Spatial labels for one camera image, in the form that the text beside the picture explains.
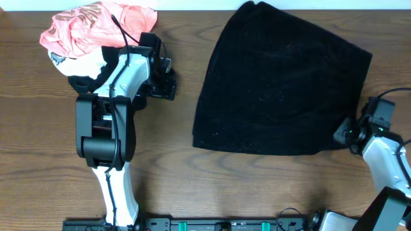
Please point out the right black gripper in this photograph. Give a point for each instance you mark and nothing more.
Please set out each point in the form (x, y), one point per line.
(341, 132)

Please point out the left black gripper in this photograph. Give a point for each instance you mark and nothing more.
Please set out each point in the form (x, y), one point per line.
(167, 91)

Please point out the black velvet skirt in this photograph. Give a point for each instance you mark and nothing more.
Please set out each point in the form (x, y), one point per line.
(277, 85)

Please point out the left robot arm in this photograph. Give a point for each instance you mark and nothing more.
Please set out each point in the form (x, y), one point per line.
(105, 130)

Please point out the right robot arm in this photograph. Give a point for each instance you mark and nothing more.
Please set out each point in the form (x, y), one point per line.
(385, 154)

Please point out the white printed shirt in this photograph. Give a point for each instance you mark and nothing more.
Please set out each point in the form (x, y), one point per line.
(80, 64)

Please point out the black crumpled garment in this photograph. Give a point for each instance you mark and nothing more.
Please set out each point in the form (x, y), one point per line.
(103, 69)

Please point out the pink printed shirt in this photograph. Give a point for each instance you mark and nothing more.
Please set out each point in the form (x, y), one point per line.
(77, 32)

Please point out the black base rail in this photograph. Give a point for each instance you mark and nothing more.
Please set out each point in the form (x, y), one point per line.
(167, 224)

